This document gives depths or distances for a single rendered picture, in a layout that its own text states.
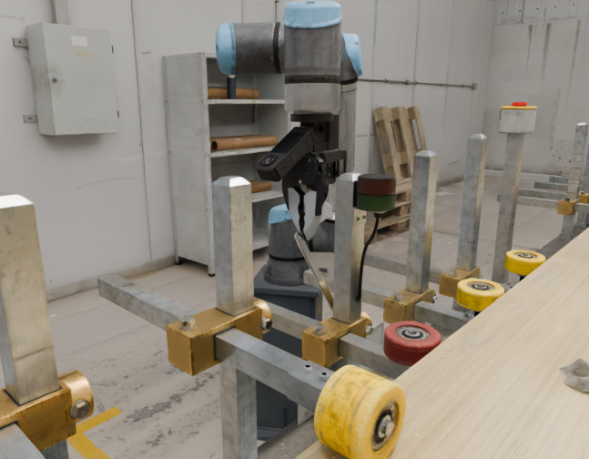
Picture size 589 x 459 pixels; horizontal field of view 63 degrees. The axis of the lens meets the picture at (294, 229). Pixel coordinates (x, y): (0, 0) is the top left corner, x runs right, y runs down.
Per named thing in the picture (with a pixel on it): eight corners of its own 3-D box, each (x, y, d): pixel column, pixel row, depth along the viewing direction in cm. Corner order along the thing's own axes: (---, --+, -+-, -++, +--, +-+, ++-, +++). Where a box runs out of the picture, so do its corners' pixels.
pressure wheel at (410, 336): (370, 400, 73) (373, 330, 70) (398, 378, 79) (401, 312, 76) (419, 423, 68) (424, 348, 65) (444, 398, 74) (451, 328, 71)
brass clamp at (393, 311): (380, 321, 99) (380, 297, 98) (412, 300, 109) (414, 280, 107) (407, 330, 95) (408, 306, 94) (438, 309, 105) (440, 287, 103)
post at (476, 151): (451, 324, 124) (467, 134, 112) (456, 320, 127) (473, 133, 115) (463, 329, 122) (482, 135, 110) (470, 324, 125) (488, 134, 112)
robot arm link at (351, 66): (317, 238, 186) (312, 28, 146) (363, 239, 183) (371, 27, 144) (313, 260, 173) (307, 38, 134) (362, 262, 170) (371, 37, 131)
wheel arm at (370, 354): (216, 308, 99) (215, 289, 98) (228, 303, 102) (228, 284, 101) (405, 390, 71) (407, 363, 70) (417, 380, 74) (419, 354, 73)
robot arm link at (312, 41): (344, 5, 80) (340, -7, 70) (342, 85, 83) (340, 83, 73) (288, 7, 81) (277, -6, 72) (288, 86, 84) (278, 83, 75)
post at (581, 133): (559, 244, 196) (576, 122, 184) (562, 242, 199) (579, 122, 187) (568, 245, 194) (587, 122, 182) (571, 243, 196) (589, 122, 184)
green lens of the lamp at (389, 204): (348, 207, 75) (348, 193, 75) (370, 201, 80) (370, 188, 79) (380, 213, 71) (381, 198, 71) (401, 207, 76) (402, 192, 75)
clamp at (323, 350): (301, 359, 80) (301, 331, 79) (349, 331, 90) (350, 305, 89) (328, 371, 77) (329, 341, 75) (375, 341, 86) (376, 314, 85)
